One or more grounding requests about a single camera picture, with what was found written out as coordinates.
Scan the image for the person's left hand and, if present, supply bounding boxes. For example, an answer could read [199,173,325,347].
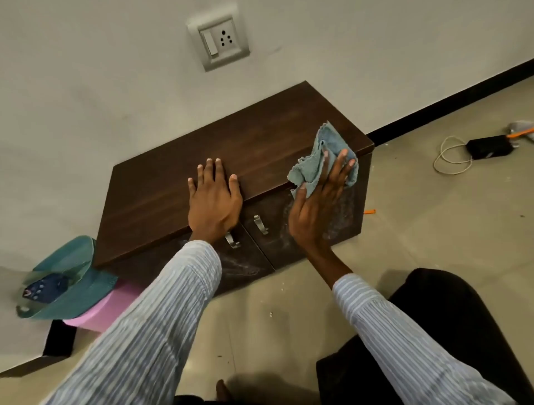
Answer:
[187,158,244,246]

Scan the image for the person's right hand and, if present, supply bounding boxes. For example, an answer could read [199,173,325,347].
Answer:
[288,148,359,256]

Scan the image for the blue-grey cleaning cloth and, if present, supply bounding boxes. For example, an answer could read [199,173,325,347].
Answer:
[286,121,359,200]

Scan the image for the person's right forearm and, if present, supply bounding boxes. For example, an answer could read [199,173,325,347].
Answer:
[306,245,519,405]

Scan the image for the person's left forearm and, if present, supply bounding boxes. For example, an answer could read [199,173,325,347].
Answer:
[42,239,223,405]

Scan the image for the dark brown wooden cabinet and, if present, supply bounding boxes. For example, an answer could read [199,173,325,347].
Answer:
[92,80,375,298]

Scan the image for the black skirting board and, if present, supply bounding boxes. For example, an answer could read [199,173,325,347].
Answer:
[366,58,534,147]

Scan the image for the teal cap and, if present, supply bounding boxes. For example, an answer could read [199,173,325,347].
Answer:
[16,235,120,321]

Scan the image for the pink box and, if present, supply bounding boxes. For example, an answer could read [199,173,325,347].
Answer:
[62,278,145,334]

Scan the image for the black power adapter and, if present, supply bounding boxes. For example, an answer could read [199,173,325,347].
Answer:
[465,134,515,161]

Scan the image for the grey cloth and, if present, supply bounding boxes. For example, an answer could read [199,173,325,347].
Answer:
[506,120,534,143]

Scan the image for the person's leg in black trousers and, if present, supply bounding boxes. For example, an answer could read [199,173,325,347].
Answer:
[315,267,534,405]

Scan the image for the person's foot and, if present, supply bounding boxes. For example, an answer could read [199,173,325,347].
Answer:
[215,378,235,405]

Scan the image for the white cable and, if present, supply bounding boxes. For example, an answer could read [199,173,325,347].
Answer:
[432,135,473,176]

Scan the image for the white wall socket with switch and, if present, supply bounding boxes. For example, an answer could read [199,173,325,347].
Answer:
[186,4,251,73]

